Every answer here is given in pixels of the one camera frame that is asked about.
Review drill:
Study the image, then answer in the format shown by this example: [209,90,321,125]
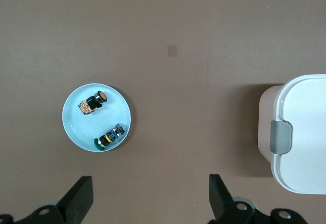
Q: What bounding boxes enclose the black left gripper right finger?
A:
[208,174,313,224]

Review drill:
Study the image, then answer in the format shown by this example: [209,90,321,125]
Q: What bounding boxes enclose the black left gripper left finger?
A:
[0,175,94,224]

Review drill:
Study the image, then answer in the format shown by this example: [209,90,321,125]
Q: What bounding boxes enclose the light blue round plate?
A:
[62,82,132,152]

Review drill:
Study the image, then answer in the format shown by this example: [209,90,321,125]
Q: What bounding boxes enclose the white lunch box grey latches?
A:
[257,74,326,195]

